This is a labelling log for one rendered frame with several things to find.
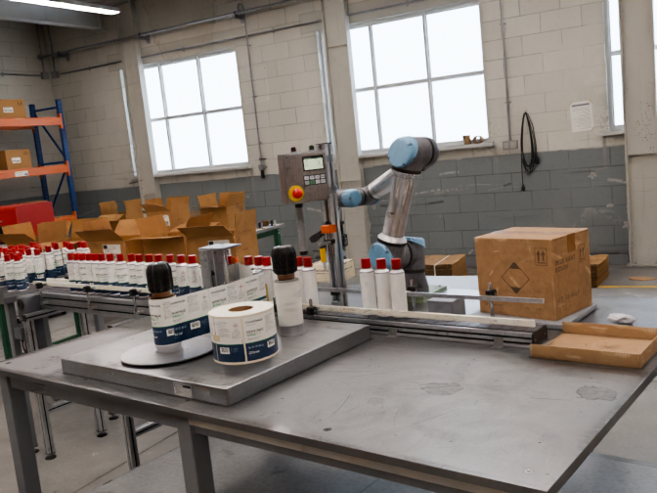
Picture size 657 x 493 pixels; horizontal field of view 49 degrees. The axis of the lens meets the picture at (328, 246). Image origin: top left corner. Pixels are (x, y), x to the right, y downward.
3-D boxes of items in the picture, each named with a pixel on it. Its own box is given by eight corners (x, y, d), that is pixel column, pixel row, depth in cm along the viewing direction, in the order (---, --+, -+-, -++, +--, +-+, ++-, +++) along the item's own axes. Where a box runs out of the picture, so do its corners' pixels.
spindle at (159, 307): (149, 352, 232) (137, 264, 228) (171, 344, 239) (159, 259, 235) (167, 354, 226) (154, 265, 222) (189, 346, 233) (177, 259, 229)
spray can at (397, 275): (390, 318, 248) (384, 259, 245) (398, 315, 252) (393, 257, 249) (403, 319, 244) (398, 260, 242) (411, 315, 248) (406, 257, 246)
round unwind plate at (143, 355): (101, 362, 231) (101, 358, 230) (175, 336, 254) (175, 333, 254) (162, 373, 211) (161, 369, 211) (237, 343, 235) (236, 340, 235)
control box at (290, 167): (282, 203, 278) (276, 155, 276) (324, 199, 283) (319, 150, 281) (287, 204, 269) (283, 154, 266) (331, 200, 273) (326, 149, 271)
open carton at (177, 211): (139, 238, 717) (134, 201, 712) (169, 231, 752) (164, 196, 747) (168, 237, 697) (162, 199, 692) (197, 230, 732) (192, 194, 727)
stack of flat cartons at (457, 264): (388, 298, 682) (385, 266, 678) (406, 287, 730) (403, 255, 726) (456, 298, 655) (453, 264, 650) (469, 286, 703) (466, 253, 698)
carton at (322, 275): (310, 282, 313) (308, 265, 312) (324, 276, 323) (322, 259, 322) (342, 282, 305) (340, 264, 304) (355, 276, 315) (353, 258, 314)
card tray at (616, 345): (530, 357, 206) (529, 343, 206) (563, 334, 226) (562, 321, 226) (640, 369, 188) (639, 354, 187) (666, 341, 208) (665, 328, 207)
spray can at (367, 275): (360, 316, 256) (355, 259, 253) (369, 312, 260) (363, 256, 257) (372, 317, 252) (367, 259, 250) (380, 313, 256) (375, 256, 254)
